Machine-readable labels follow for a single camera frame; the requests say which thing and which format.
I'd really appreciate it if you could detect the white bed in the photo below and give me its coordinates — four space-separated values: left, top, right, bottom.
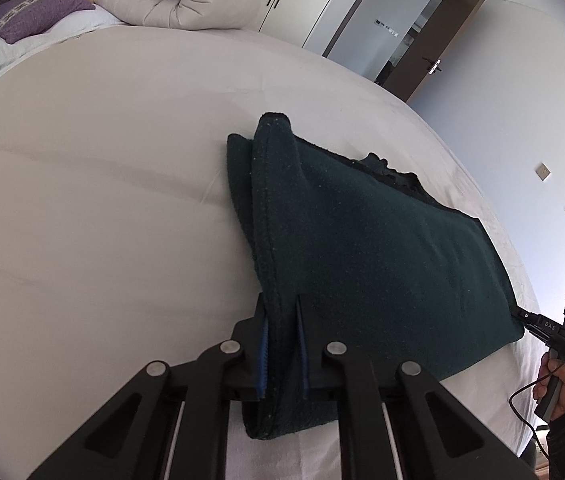
0 25 558 480

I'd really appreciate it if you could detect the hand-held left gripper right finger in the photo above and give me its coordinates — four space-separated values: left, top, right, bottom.
296 294 538 480

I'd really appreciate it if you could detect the black cable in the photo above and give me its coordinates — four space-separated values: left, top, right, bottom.
509 360 565 461

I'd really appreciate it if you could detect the dark green sweater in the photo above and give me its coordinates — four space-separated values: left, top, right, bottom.
226 111 525 441

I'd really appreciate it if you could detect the white wardrobe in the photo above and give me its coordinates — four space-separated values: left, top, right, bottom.
240 0 385 58

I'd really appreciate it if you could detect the purple patterned pillow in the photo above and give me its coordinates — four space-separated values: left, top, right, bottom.
0 0 96 45

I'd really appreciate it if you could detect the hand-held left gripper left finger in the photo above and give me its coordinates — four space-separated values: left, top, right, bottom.
27 292 269 480

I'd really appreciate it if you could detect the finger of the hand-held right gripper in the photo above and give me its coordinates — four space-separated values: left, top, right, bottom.
511 307 540 333

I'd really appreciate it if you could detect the brown door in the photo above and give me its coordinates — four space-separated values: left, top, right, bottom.
389 0 490 104

